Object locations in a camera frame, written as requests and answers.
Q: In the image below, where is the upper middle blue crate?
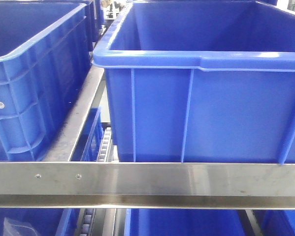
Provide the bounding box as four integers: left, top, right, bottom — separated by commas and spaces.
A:
93, 0, 295, 164

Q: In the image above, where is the blue crate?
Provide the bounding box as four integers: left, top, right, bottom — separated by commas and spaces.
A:
253, 210, 295, 236
124, 208, 245, 236
0, 1, 91, 161
0, 208, 80, 236
93, 0, 295, 164

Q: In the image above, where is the grey roller conveyor track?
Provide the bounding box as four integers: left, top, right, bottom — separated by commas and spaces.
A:
97, 127, 113, 162

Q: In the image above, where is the lower middle blue crate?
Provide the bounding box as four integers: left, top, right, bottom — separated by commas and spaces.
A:
124, 208, 245, 236

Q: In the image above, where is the upper left blue crate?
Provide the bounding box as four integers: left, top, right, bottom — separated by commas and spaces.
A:
0, 1, 91, 161

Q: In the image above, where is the lower left blue crate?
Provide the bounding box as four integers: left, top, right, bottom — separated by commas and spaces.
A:
0, 208, 80, 236

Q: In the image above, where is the lower right blue crate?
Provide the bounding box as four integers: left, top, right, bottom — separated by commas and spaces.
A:
253, 210, 295, 236

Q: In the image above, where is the clear plastic bag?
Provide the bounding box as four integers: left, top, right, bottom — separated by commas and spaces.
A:
3, 217, 40, 236

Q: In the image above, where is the stainless steel shelf rail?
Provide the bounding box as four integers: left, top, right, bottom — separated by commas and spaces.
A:
0, 162, 295, 209

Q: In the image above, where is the steel shelf divider rail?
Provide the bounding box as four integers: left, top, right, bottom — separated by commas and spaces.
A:
43, 66, 104, 162

